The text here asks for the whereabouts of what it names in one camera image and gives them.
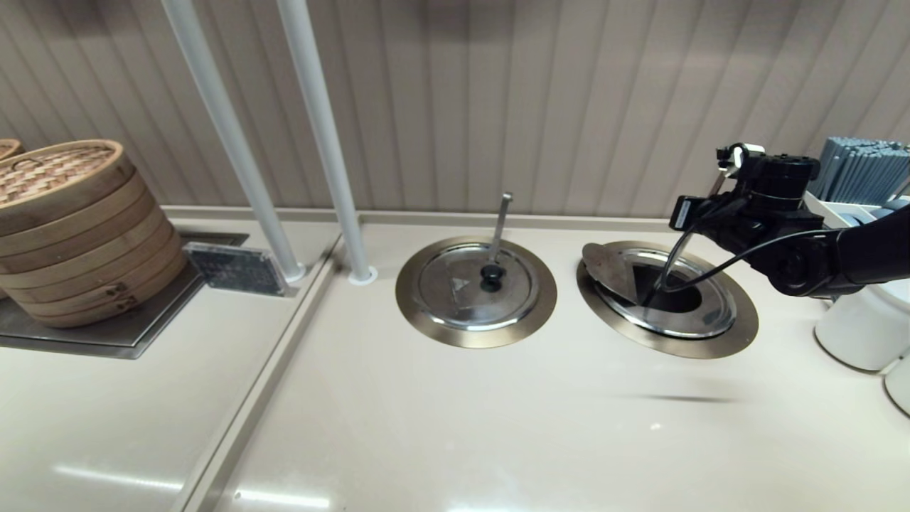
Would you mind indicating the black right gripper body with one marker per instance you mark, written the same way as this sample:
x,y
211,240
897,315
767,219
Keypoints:
x,y
768,213

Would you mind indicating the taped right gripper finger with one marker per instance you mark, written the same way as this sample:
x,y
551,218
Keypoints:
x,y
726,158
751,153

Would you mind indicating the folding steel pot lid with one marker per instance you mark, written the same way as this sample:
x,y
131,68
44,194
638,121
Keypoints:
x,y
611,267

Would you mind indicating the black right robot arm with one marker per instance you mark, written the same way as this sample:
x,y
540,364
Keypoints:
x,y
867,249

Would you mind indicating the steel pot lid black knob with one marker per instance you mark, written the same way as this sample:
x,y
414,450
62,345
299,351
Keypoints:
x,y
455,299

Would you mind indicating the bamboo steamer baskets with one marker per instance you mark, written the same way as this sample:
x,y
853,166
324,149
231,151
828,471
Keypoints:
x,y
78,242

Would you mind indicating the white cutlery holder box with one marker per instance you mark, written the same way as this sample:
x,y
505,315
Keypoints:
x,y
832,210

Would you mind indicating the grey-blue chopstick bundle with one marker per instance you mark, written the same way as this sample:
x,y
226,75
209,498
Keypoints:
x,y
860,171

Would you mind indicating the white round container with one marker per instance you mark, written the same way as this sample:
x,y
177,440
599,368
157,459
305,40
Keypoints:
x,y
899,387
860,327

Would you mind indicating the white support pole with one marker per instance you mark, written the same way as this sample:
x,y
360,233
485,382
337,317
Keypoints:
x,y
323,128
227,128

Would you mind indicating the dark acrylic label sign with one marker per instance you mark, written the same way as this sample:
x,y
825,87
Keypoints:
x,y
234,269

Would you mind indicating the recessed steel steamer tray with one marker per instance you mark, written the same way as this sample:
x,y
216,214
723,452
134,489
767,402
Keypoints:
x,y
121,338

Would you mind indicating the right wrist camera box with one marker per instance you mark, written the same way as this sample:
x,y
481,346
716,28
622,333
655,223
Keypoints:
x,y
686,213

